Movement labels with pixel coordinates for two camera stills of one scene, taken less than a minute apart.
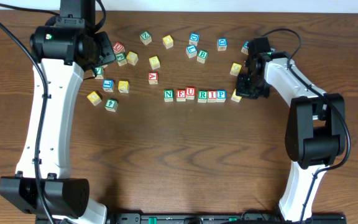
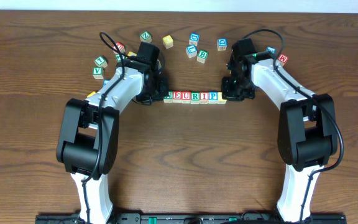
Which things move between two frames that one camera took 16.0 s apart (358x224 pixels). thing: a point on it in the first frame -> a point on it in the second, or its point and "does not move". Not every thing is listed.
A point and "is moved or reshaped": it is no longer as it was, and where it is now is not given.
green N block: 168,95 does not move
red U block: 119,48 does not move
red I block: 212,96 -> 204,98
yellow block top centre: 168,42 does not move
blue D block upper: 194,38 does not move
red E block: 181,95 is moved or reshaped
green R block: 202,96 -> 194,98
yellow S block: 235,98 is moved or reshaped
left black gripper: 105,54 -> 161,90
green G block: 121,58 does not move
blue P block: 221,96 is moved or reshaped
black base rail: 247,217 does not move
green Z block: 146,38 does not move
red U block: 190,93 -> 186,97
